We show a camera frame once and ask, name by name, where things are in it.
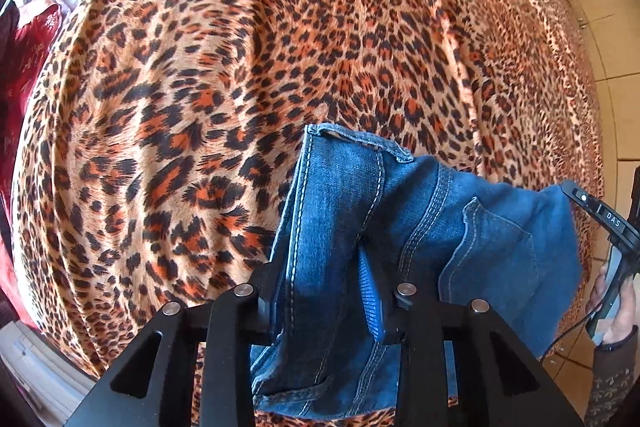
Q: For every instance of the right forearm dark sleeve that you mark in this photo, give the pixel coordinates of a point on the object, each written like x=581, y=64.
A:
x=612, y=376

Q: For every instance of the leopard print bedspread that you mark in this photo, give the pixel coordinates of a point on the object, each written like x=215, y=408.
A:
x=161, y=137

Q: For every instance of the red cushion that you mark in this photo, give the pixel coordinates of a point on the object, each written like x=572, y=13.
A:
x=27, y=34

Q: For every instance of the blue denim pants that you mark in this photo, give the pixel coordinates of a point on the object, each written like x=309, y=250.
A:
x=451, y=234

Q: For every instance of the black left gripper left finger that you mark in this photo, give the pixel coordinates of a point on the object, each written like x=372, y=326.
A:
x=204, y=348

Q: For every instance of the white radiator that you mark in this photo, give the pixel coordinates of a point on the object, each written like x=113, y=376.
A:
x=52, y=386

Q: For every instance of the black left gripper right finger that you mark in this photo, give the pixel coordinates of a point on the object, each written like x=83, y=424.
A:
x=458, y=365

